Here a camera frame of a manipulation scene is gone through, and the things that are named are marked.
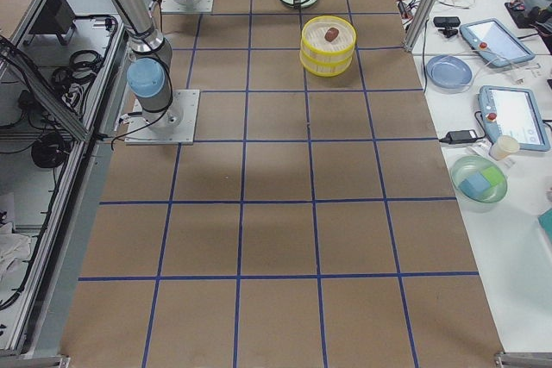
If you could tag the teach pendant near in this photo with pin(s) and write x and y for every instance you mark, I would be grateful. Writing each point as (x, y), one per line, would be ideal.
(513, 112)

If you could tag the white crumpled cloth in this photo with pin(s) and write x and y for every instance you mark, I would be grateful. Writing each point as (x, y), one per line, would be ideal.
(15, 247)

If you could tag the dark red bun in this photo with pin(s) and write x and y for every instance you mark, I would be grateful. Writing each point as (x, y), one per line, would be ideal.
(331, 34)

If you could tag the green bowl with sponges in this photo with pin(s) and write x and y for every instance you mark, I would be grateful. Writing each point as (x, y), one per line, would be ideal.
(479, 182)

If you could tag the black power adapter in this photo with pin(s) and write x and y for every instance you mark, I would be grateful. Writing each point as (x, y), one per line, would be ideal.
(464, 136)

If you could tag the blue plate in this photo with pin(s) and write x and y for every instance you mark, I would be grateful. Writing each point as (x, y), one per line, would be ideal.
(449, 72)

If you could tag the yellow steamer basket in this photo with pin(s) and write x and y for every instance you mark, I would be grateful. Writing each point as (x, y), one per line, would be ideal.
(314, 46)

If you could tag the black phone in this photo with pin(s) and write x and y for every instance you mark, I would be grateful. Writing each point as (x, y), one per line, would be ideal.
(446, 21)

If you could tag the white paper cup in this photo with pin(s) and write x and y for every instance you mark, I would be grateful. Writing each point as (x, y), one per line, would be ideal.
(503, 147)

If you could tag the teach pendant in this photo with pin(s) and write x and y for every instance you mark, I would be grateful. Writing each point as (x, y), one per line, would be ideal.
(513, 112)
(495, 43)

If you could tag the teach pendant far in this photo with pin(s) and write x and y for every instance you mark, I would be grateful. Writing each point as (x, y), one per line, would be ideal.
(495, 43)

